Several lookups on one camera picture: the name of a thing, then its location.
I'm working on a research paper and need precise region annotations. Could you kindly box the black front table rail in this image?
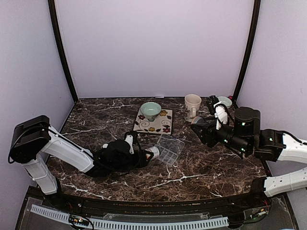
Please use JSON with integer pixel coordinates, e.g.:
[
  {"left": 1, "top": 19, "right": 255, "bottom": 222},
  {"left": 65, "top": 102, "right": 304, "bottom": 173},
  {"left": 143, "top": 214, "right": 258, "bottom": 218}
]
[{"left": 62, "top": 193, "right": 272, "bottom": 216}]

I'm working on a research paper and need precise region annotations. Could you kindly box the orange pill bottle grey cap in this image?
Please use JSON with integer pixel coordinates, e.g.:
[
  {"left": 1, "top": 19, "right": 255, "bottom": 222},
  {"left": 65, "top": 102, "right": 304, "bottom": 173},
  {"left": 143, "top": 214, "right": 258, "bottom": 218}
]
[{"left": 144, "top": 146, "right": 160, "bottom": 162}]

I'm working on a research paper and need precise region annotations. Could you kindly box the square floral ceramic plate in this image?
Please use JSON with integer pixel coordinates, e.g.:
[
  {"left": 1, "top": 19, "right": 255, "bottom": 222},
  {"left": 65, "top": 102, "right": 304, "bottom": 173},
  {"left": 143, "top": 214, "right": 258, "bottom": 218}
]
[{"left": 133, "top": 109, "right": 173, "bottom": 135}]

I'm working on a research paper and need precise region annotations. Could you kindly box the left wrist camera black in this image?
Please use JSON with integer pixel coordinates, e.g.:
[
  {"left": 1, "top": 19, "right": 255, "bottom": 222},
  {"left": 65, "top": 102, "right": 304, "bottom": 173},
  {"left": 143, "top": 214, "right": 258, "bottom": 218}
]
[{"left": 125, "top": 130, "right": 139, "bottom": 155}]

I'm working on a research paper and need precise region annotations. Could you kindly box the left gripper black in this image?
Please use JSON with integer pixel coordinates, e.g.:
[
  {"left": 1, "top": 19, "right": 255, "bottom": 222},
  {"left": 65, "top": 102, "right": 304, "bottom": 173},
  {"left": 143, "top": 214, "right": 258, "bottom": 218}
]
[{"left": 109, "top": 149, "right": 154, "bottom": 174}]

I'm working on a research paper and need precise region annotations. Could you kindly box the small green bowl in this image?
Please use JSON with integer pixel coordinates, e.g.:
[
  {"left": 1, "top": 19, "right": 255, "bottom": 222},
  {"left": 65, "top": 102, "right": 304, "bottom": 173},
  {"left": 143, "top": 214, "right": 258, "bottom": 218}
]
[{"left": 217, "top": 96, "right": 232, "bottom": 108}]

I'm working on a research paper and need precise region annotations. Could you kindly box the white slotted cable duct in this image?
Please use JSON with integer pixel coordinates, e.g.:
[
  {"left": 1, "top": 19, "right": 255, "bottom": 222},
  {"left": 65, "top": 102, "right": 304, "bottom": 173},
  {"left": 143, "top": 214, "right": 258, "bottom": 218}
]
[{"left": 30, "top": 205, "right": 229, "bottom": 230}]

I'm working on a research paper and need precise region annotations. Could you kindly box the black frame post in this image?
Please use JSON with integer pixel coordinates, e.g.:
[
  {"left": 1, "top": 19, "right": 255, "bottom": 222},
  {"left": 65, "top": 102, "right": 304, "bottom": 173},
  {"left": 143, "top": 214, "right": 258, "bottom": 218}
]
[
  {"left": 233, "top": 0, "right": 261, "bottom": 102},
  {"left": 48, "top": 0, "right": 79, "bottom": 103}
]

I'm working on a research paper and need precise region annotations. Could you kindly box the green ceramic bowl on plate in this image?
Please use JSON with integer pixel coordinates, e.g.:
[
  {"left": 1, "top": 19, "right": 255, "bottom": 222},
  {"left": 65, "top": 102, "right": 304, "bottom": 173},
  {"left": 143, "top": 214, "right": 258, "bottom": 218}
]
[{"left": 140, "top": 102, "right": 162, "bottom": 122}]

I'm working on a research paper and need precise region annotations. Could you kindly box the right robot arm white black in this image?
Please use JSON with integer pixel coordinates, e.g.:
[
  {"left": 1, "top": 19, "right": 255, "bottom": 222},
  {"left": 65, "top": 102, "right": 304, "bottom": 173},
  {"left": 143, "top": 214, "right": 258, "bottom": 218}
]
[{"left": 190, "top": 104, "right": 307, "bottom": 208}]

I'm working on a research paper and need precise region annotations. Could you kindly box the beige ceramic mug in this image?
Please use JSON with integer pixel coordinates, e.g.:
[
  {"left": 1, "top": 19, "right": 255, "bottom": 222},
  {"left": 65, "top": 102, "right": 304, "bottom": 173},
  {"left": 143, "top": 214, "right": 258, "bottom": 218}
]
[{"left": 185, "top": 94, "right": 202, "bottom": 122}]

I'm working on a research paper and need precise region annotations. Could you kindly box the clear plastic pill organizer box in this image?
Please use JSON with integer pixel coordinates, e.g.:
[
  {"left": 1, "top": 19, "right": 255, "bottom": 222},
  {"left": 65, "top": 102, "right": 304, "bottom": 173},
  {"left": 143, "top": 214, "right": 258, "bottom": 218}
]
[{"left": 155, "top": 134, "right": 185, "bottom": 166}]

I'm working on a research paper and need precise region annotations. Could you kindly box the left black frame post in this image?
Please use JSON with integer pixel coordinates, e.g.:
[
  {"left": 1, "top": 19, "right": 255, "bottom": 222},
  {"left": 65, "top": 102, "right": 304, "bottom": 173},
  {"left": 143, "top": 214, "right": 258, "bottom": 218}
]
[{"left": 48, "top": 0, "right": 79, "bottom": 103}]

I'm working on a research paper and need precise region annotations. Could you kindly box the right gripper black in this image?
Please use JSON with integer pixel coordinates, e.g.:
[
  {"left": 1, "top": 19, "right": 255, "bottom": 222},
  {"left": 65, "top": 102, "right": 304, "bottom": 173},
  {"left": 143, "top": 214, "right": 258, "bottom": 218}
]
[{"left": 192, "top": 115, "right": 251, "bottom": 154}]

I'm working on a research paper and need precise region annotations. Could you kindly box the right black frame post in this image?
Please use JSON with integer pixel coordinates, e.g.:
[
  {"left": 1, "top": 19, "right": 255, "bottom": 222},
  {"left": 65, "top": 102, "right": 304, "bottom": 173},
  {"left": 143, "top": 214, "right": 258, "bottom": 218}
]
[{"left": 233, "top": 0, "right": 261, "bottom": 102}]

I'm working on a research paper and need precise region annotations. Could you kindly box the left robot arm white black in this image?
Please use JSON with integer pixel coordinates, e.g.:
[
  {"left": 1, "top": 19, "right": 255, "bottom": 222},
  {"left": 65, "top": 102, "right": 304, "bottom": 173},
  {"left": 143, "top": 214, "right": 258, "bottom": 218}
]
[{"left": 8, "top": 115, "right": 159, "bottom": 209}]

